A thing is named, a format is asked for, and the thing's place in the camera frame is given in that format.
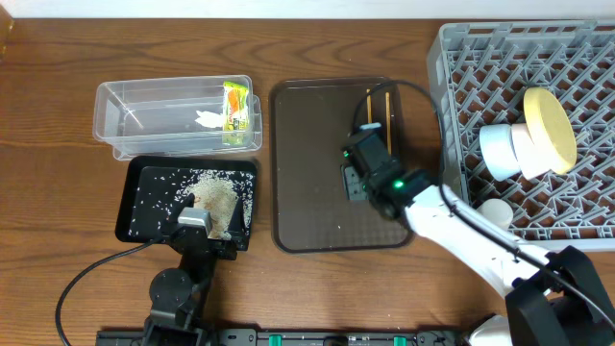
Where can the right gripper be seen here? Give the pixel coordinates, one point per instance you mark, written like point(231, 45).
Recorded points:
point(356, 182)

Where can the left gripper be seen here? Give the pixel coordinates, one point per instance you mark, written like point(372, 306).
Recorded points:
point(211, 242)

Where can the white tissue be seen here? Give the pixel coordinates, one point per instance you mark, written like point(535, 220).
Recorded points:
point(210, 119)

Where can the wooden chopstick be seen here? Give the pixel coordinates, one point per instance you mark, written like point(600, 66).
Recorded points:
point(388, 122)
point(369, 106)

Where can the green yellow snack wrapper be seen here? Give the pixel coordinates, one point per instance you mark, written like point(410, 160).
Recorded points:
point(236, 113)

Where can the white cup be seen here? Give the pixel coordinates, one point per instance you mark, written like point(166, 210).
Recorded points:
point(496, 212)

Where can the blue bowl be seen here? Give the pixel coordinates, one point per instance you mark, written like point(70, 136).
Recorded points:
point(498, 152)

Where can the pink bowl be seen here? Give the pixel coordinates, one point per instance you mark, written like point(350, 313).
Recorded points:
point(530, 158)

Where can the yellow plate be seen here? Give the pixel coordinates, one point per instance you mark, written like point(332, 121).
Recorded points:
point(550, 129)

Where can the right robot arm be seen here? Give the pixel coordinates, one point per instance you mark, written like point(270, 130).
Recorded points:
point(551, 298)

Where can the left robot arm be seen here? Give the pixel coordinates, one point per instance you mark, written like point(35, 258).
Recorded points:
point(178, 295)

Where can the grey dishwasher rack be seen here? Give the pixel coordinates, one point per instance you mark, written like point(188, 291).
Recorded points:
point(479, 72)

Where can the food scraps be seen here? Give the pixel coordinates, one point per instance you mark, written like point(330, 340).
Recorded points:
point(160, 189)

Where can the black plastic tray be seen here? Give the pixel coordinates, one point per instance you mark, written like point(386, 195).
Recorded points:
point(138, 164)

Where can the dark brown serving tray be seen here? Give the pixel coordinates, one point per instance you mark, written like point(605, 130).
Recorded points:
point(310, 121)

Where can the clear plastic bin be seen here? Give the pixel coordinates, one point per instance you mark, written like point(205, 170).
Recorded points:
point(157, 116)

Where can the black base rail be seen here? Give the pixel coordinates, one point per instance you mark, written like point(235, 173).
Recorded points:
point(288, 338)

